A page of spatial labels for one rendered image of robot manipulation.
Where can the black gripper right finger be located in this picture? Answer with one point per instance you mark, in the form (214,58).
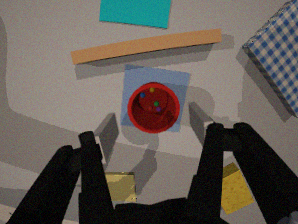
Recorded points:
(273,184)

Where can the red cup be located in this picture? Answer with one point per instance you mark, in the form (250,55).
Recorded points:
(153,121)

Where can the yellow square pad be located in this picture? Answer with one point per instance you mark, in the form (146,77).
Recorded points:
(121,186)

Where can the yellow sponge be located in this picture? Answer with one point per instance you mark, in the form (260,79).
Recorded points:
(235,193)

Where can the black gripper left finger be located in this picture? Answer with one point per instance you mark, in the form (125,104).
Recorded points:
(48,198)

